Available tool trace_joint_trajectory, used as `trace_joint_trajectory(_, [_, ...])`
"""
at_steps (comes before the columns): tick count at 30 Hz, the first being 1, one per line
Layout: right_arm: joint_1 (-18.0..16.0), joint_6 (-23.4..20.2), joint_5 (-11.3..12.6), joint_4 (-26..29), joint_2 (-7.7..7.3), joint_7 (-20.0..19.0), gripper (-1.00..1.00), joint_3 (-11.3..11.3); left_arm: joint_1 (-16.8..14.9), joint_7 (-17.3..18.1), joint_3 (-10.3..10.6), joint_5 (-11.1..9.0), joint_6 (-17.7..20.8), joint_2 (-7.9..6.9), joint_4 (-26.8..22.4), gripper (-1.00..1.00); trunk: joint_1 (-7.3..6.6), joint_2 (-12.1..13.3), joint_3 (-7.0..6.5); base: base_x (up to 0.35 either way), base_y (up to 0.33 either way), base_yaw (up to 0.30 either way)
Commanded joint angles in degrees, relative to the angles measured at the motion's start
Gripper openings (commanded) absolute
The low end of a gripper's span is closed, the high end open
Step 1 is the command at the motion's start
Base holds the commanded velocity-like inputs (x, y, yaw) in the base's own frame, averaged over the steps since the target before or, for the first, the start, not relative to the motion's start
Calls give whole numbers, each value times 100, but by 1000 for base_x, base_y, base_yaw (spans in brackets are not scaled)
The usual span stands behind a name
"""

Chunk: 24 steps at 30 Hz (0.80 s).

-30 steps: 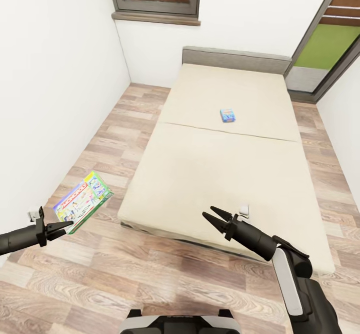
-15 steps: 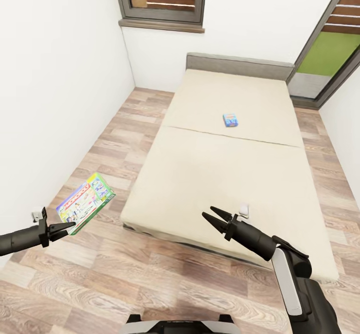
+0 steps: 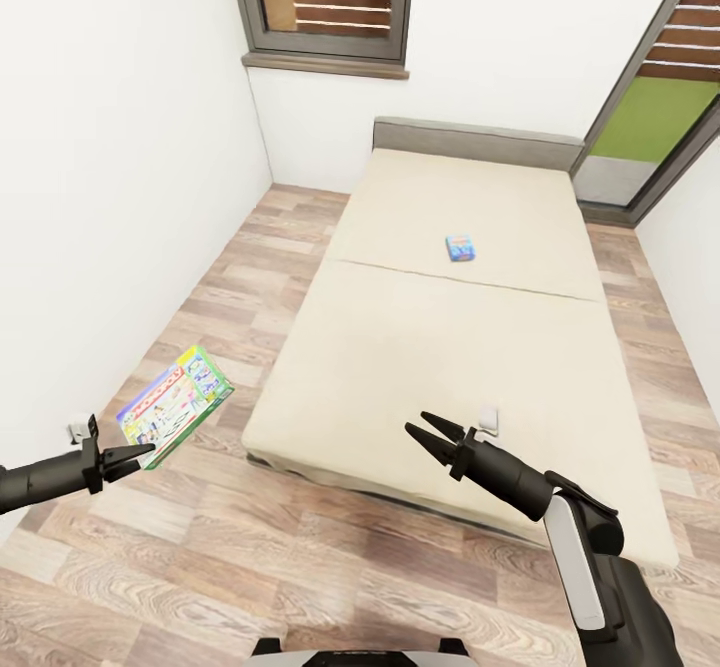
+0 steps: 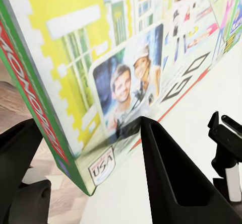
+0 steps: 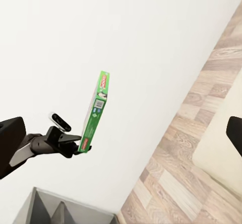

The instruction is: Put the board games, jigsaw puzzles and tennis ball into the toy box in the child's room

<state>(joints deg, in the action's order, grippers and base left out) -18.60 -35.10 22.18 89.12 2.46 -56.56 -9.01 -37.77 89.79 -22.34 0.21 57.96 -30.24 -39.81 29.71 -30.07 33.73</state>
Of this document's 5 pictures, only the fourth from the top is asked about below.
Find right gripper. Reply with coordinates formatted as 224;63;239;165
208;111;242;163

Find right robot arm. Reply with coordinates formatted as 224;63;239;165
208;111;242;217

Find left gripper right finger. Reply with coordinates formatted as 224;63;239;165
141;116;242;224

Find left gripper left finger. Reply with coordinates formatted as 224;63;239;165
0;118;43;224

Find board game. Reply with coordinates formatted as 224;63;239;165
0;0;242;196

